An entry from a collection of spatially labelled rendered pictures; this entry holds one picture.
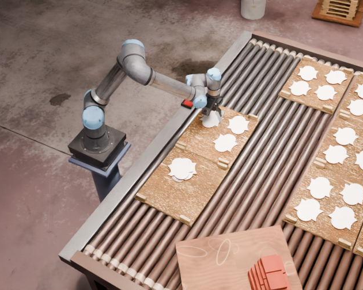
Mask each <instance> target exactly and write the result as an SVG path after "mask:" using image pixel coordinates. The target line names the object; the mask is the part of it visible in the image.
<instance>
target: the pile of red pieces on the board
mask: <svg viewBox="0 0 363 290"><path fill-rule="evenodd" d="M248 278H249V282H250V285H251V289H252V290H292V288H291V286H290V282H289V279H288V276H287V274H286V270H285V267H284V265H283V262H282V258H281V256H280V255H276V254H275V255H269V256H265V257H261V258H260V260H258V263H257V264H255V266H254V267H251V270H249V271H248Z"/></svg>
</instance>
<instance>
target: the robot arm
mask: <svg viewBox="0 0 363 290"><path fill-rule="evenodd" d="M126 76H129V77H130V78H131V79H132V80H134V81H136V82H137V83H139V84H142V85H144V86H147V85H149V86H153V87H155V88H157V89H160V90H162V91H165V92H167V93H170V94H173V95H175V96H178V97H180V98H183V99H185V100H188V101H191V102H192V103H193V105H194V107H195V108H198V109H201V108H202V111H201V113H202V115H203V116H204V115H205V116H209V114H210V112H211V110H213V111H216V112H215V114H216V115H217V118H218V120H219V122H220V123H221V122H222V117H223V114H224V111H223V110H221V109H220V108H219V105H220V103H221V101H222V102H223V97H221V96H220V94H221V72H220V70H219V69H217V68H211V69H209V70H208V72H207V73H205V74H192V75H187V76H186V84H185V83H182V82H179V81H177V80H174V79H172V78H170V77H167V76H165V75H162V74H160V73H157V72H155V71H153V69H152V68H151V67H149V66H147V65H146V61H145V49H144V46H143V44H142V43H141V42H140V41H138V40H135V39H132V40H126V41H125V42H124V43H123V44H122V51H121V52H120V54H119V55H118V56H117V58H116V64H115V65H114V66H113V68H112V69H111V70H110V72H109V73H108V74H107V76H106V77H105V78H104V79H103V81H102V82H101V84H99V86H98V87H97V88H94V89H92V90H88V91H87V92H86V93H85V96H84V111H83V113H82V122H83V125H84V130H85V135H84V145H85V147H86V148H87V149H89V150H91V151H101V150H103V149H105V148H107V147H108V145H109V144H110V141H111V140H110V136H109V133H108V132H107V131H106V129H105V112H104V109H105V107H106V106H107V104H108V103H109V101H110V99H109V98H110V96H111V95H112V94H113V92H114V91H115V90H116V89H117V88H118V86H119V85H120V84H121V83H122V82H123V80H124V79H125V77H126ZM205 87H207V95H208V97H206V93H205ZM221 105H222V103H221Z"/></svg>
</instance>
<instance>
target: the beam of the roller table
mask: <svg viewBox="0 0 363 290"><path fill-rule="evenodd" d="M251 37H252V32H248V31H246V30H244V31H243V32H242V34H241V35H240V36H239V37H238V38H237V40H236V41H235V42H234V43H233V44H232V46H231V47H230V48H229V49H228V50H227V51H226V53H225V54H224V55H223V57H222V58H221V59H220V60H219V61H218V62H217V64H216V65H215V66H214V67H213V68H217V69H219V70H220V72H221V77H222V76H223V75H224V74H225V73H226V71H227V70H228V69H229V67H230V66H231V65H232V64H233V62H234V61H235V60H236V59H237V58H238V56H239V55H240V54H241V53H242V51H243V50H244V48H245V47H246V46H247V45H248V43H249V42H250V41H251ZM196 109H197V108H195V107H193V108H192V109H188V108H186V107H183V106H181V107H180V108H179V110H178V111H177V112H176V113H175V114H174V115H173V117H172V118H171V119H170V120H169V121H168V122H167V124H166V125H165V126H164V128H163V129H162V130H161V131H160V132H159V134H158V135H157V136H156V137H155V138H154V139H153V141H152V142H151V143H150V144H149V145H148V147H147V148H146V149H145V151H144V152H143V153H142V154H141V155H140V156H139V158H138V159H137V160H136V161H135V162H134V164H133V165H132V166H131V167H130V168H129V170H128V171H127V172H126V173H125V175H124V176H123V177H122V178H121V179H120V181H119V182H118V183H117V184H116V185H115V186H114V188H113V189H112V190H111V191H110V192H109V194H108V195H107V196H106V198H105V199H104V200H103V201H102V202H101V203H100V205H99V206H98V207H97V208H96V209H95V211H94V212H93V213H92V214H91V215H90V217H89V218H88V219H87V220H86V222H85V223H84V224H83V225H82V226H81V228H80V229H79V230H78V231H77V232H76V233H75V235H74V236H73V237H72V238H71V239H70V241H69V242H68V243H67V245H66V246H65V247H64V248H63V249H62V250H61V252H60V253H59V254H58V256H59V258H60V260H61V261H63V262H64V263H66V264H68V265H70V266H71V267H73V265H72V263H71V261H70V258H71V257H72V256H73V255H74V253H75V252H76V251H77V250H79V251H81V252H83V251H84V248H86V246H87V245H88V244H90V242H91V241H92V240H93V238H94V237H95V236H96V235H97V233H98V232H99V231H100V230H101V228H102V227H103V226H104V225H105V224H106V222H107V221H108V219H109V218H110V217H111V216H112V215H113V213H114V212H115V211H116V210H117V208H118V207H119V206H120V205H121V203H122V202H123V201H124V199H125V198H126V197H127V196H128V194H129V193H130V192H131V191H132V190H133V188H134V187H135V186H136V184H137V183H138V182H139V180H140V179H141V178H142V177H143V176H144V174H145V173H146V172H147V171H148V170H149V168H150V167H151V165H152V164H153V163H154V162H155V160H156V159H157V158H158V157H159V156H160V154H161V153H162V152H163V151H164V149H165V148H166V147H167V145H168V144H169V143H170V142H171V140H172V139H173V138H174V137H175V135H176V134H177V133H178V132H179V131H180V129H181V128H182V126H183V125H184V124H185V123H186V122H187V120H188V119H189V118H190V117H191V115H192V114H193V113H194V112H195V110H196Z"/></svg>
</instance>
